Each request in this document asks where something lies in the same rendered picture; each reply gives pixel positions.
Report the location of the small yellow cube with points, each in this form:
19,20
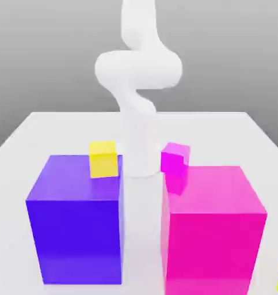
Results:
103,161

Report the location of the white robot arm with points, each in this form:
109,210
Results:
138,69

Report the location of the large pink box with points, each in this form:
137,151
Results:
212,242

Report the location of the large purple box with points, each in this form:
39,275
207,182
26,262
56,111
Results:
74,230

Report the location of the small magenta cube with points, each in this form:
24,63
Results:
173,161

